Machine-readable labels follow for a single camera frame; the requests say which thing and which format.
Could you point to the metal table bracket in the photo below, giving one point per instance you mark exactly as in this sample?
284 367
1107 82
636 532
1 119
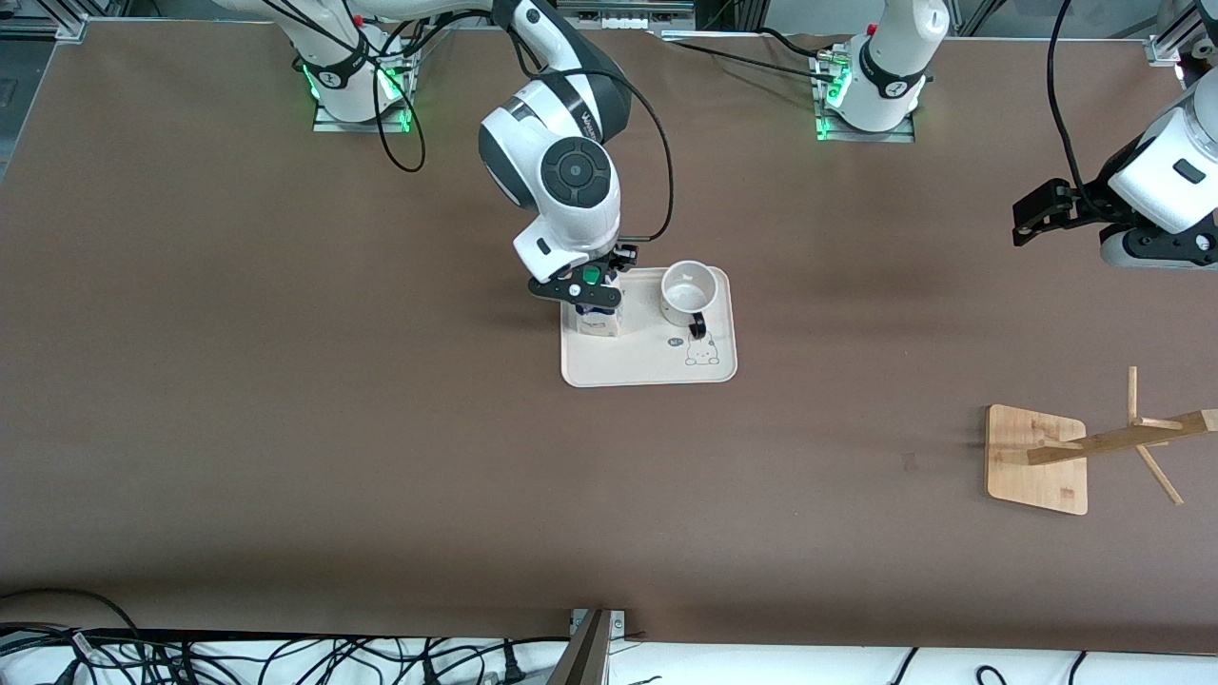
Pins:
595 623

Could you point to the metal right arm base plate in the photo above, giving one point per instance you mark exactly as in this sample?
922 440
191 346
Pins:
328 122

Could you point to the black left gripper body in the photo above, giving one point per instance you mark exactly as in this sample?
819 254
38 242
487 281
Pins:
1088 203

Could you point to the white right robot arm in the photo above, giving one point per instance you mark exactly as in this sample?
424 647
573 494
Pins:
571 190

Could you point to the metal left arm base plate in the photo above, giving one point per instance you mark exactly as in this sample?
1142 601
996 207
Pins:
904 136

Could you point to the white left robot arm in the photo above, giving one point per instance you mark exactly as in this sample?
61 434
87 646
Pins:
890 76

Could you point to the blue white milk carton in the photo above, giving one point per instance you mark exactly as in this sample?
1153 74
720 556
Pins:
599 325

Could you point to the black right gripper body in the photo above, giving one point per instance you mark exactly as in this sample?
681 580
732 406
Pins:
623 257

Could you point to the metal rail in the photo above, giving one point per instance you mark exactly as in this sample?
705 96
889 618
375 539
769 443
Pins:
623 17

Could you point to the wooden cup rack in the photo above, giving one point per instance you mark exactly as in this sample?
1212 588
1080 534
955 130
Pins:
1037 466

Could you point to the cream tray bear print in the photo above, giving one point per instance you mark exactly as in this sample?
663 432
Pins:
647 366

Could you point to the aluminium frame corner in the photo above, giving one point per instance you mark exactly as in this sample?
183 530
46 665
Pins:
1166 48
71 27

